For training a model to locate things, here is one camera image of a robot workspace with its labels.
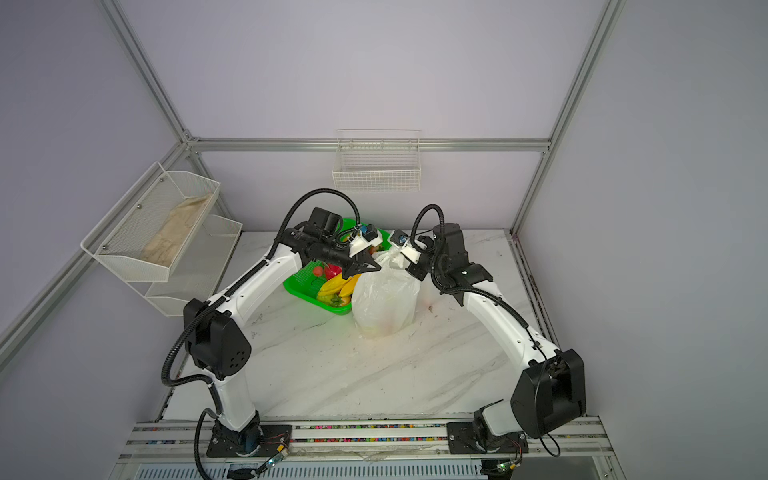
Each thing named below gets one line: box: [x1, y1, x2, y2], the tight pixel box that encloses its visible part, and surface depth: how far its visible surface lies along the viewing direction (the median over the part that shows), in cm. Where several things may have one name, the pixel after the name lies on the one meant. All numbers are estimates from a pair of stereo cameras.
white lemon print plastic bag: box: [352, 247, 434, 338], surface depth 80 cm
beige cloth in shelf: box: [141, 193, 211, 266], surface depth 81 cm
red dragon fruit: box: [324, 262, 343, 280], surface depth 100 cm
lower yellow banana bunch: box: [317, 273, 362, 307], surface depth 92 cm
